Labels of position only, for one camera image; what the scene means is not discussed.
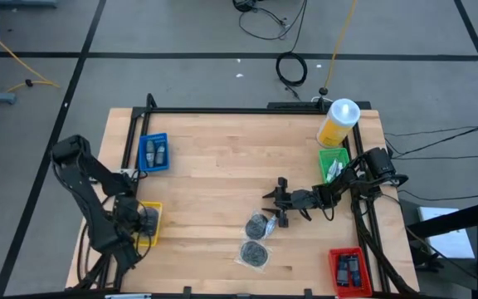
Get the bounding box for bagged black hair ties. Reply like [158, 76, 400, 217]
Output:
[233, 238, 273, 273]
[241, 210, 276, 243]
[139, 206, 160, 238]

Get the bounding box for black beam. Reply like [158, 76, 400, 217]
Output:
[404, 197, 478, 240]

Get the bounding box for yellow plastic basket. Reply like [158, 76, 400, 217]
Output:
[133, 201, 164, 248]

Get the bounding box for coiled black floor cable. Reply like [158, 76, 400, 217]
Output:
[275, 51, 309, 88]

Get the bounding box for black power cable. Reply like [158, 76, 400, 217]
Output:
[383, 120, 478, 159]

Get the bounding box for blue plastic basket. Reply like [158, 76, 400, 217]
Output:
[138, 132, 171, 174]

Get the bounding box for yellow floor cable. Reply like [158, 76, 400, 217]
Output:
[0, 18, 61, 120]

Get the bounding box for silver aluminium bar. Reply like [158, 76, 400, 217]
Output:
[105, 293, 153, 299]

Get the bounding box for white box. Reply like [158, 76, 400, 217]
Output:
[417, 206, 476, 259]

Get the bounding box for yellow hanging cable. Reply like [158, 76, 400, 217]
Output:
[324, 0, 359, 91]

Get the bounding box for small grey bottle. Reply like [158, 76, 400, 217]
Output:
[145, 140, 156, 169]
[154, 141, 167, 165]

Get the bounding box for black aluminium table frame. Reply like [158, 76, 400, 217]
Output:
[114, 93, 421, 299]

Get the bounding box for green plastic basket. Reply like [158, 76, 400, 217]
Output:
[318, 147, 351, 184]

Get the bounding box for black device on floor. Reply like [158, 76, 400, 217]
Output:
[232, 0, 261, 12]

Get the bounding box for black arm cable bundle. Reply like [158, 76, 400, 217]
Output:
[349, 194, 421, 297]
[75, 223, 115, 290]

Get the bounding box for red plastic basket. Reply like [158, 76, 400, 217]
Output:
[328, 247, 373, 299]

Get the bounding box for dark blue toiletry tube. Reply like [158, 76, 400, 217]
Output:
[337, 255, 350, 288]
[348, 255, 363, 289]

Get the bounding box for white canister with yellow label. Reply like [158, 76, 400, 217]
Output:
[315, 98, 362, 150]

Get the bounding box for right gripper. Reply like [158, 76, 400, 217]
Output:
[261, 177, 319, 228]

